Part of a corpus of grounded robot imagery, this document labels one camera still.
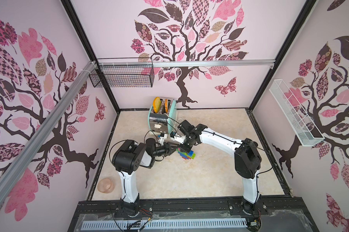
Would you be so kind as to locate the yellow toast slice left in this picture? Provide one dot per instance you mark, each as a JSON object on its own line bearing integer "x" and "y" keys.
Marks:
{"x": 156, "y": 104}

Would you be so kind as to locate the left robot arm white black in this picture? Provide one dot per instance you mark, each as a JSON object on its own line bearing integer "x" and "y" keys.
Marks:
{"x": 128, "y": 158}

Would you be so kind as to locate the pink translucent bowl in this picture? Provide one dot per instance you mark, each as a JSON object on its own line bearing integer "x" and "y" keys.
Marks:
{"x": 105, "y": 185}

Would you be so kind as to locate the aluminium rail left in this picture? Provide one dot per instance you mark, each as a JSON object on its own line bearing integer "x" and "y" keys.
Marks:
{"x": 22, "y": 161}

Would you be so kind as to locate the mint green toaster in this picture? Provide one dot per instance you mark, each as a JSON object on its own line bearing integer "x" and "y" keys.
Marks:
{"x": 162, "y": 123}

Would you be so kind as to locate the white cable duct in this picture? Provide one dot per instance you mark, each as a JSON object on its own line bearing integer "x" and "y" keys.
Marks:
{"x": 159, "y": 224}

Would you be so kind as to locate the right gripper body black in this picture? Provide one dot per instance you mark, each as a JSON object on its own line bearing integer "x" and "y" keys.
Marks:
{"x": 187, "y": 144}

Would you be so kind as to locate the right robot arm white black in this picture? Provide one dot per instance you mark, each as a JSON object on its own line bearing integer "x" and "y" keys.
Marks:
{"x": 247, "y": 160}

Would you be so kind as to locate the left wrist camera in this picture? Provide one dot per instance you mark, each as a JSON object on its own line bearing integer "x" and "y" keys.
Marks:
{"x": 162, "y": 138}

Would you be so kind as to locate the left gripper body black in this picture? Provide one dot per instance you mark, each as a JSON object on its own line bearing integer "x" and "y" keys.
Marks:
{"x": 164, "y": 151}

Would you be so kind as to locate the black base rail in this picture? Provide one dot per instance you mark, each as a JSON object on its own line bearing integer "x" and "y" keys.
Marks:
{"x": 276, "y": 213}

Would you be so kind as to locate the brown toast slice right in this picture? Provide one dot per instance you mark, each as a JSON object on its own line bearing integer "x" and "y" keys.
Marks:
{"x": 166, "y": 106}

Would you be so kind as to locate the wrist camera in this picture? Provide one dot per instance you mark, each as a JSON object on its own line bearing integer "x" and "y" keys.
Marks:
{"x": 176, "y": 137}
{"x": 162, "y": 138}

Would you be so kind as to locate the black wire basket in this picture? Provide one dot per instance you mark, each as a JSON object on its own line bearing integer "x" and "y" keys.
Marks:
{"x": 123, "y": 73}

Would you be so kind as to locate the white wire basket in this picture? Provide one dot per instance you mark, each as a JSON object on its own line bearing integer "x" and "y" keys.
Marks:
{"x": 290, "y": 101}

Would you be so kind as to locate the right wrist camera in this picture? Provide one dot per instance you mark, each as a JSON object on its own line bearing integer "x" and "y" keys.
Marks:
{"x": 176, "y": 137}

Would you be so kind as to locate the lime green lego brick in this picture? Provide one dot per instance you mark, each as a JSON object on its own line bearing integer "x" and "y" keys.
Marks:
{"x": 193, "y": 156}

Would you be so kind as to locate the small blue lego brick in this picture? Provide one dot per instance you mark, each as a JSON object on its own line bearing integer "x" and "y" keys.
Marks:
{"x": 189, "y": 152}

